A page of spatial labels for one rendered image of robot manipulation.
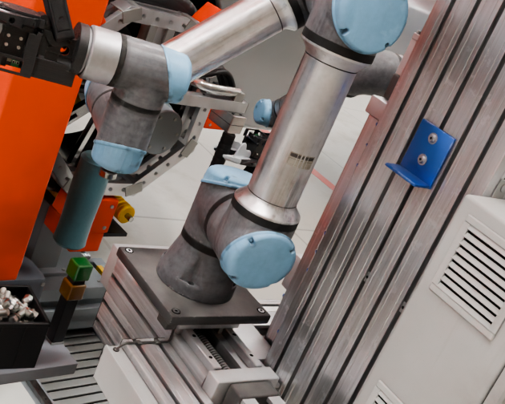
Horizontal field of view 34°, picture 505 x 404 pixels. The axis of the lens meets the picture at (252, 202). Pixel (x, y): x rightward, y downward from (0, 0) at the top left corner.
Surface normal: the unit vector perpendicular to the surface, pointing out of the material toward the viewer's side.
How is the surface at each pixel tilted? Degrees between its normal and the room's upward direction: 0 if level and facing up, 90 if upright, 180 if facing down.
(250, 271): 98
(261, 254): 98
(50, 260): 90
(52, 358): 0
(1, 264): 90
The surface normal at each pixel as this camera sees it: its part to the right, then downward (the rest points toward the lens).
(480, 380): -0.76, -0.08
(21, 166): 0.61, 0.51
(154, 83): 0.35, 0.50
